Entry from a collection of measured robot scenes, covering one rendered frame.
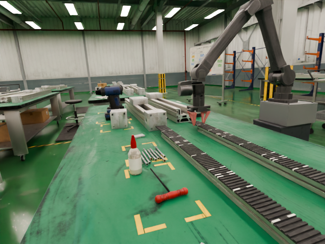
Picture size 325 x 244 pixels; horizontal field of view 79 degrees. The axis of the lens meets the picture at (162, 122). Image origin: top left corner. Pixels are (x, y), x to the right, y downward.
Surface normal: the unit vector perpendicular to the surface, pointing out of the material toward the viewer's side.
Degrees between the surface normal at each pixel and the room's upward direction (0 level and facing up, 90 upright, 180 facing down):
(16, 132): 90
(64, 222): 0
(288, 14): 90
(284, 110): 90
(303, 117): 90
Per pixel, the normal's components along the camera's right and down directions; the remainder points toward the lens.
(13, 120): 0.29, 0.21
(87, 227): -0.05, -0.97
